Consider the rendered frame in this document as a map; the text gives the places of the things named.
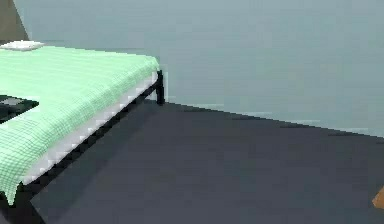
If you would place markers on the black laptop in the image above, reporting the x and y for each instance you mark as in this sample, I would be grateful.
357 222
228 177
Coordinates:
13 106

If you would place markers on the green covered black frame bed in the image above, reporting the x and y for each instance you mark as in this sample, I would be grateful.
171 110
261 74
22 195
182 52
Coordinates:
76 86

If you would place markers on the white pillow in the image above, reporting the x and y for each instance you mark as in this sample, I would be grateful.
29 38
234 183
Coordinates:
21 45

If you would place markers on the brown wooden object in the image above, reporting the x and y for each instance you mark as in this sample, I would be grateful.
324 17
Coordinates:
379 200

